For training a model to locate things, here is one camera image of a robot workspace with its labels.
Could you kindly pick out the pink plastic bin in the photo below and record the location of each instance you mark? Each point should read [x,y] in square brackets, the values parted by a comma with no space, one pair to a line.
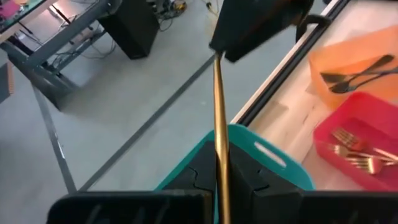
[373,112]

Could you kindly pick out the orange plastic bin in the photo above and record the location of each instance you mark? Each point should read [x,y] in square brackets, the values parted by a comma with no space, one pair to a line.
[348,53]

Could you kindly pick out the black computer case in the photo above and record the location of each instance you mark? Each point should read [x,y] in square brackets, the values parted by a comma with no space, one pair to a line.
[133,28]

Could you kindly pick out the black frame clamp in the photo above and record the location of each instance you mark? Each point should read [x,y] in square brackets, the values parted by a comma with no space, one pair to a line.
[314,20]

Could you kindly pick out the black aluminium table frame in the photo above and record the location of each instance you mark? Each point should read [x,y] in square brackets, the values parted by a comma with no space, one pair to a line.
[280,74]

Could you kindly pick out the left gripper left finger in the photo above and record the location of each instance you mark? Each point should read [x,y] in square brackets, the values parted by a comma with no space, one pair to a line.
[140,208]

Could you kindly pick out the grey metal frame desk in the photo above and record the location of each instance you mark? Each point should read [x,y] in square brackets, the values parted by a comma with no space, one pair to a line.
[62,28]

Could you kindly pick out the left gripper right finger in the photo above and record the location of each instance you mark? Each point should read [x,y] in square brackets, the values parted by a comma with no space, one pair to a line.
[295,208]

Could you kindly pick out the teal plastic bin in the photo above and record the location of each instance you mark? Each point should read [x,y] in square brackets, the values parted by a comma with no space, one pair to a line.
[245,137]

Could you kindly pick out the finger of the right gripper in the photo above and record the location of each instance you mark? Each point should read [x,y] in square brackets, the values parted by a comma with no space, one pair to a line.
[273,34]
[242,21]

